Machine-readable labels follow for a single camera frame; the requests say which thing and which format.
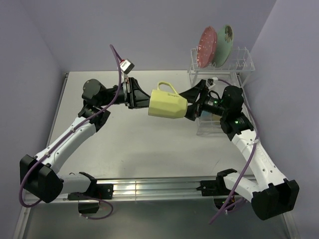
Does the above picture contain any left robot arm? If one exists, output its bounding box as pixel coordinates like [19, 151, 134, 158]
[19, 77, 150, 203]

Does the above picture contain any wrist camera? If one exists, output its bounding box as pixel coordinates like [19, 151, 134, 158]
[120, 59, 135, 75]
[206, 78, 216, 90]

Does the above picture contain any blue mug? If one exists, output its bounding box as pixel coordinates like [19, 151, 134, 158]
[199, 111, 221, 124]

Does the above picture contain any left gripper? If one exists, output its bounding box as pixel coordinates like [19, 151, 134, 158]
[99, 77, 158, 110]

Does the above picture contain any white wire dish rack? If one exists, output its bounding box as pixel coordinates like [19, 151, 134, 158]
[187, 47, 255, 136]

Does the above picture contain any aluminium rail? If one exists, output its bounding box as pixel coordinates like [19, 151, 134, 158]
[24, 174, 275, 204]

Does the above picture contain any pink polka dot plate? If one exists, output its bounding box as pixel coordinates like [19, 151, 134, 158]
[196, 26, 217, 68]

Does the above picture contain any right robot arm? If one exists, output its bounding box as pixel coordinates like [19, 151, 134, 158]
[180, 80, 300, 220]

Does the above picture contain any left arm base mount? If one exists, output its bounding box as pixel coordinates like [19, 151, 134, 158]
[67, 183, 114, 220]

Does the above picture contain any yellow mug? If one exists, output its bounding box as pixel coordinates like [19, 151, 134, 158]
[148, 81, 188, 119]

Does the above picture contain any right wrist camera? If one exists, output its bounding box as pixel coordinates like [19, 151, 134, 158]
[206, 78, 216, 90]

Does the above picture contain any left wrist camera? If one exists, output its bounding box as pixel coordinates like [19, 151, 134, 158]
[120, 59, 135, 75]

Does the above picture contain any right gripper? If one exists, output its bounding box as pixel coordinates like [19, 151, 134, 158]
[174, 79, 228, 121]

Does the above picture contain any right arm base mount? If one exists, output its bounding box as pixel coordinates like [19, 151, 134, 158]
[196, 179, 247, 211]

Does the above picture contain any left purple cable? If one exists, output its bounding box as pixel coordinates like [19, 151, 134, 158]
[19, 44, 125, 221]

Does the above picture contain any green floral plate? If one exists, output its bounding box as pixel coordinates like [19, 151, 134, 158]
[212, 24, 234, 68]

